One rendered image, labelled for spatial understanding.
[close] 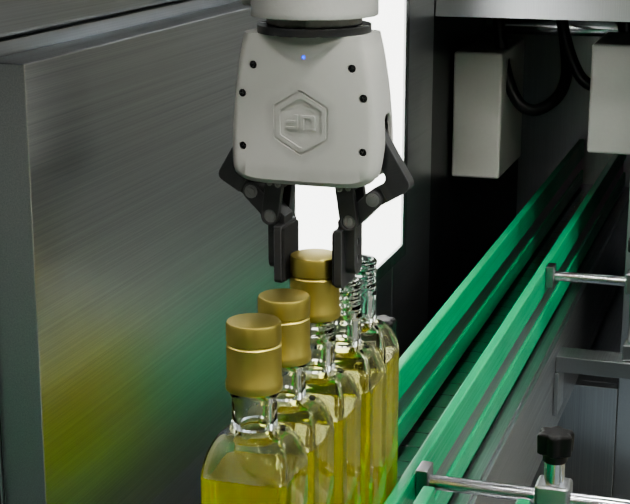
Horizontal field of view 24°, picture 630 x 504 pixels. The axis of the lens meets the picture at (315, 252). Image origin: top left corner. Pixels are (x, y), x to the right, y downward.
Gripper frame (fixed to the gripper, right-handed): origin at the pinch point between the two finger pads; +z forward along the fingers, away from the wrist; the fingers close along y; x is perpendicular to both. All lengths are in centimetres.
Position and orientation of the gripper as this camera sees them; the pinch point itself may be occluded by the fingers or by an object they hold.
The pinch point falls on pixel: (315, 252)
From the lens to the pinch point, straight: 99.0
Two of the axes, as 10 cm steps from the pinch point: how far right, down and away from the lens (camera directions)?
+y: 9.5, 0.8, -3.1
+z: 0.0, 9.7, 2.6
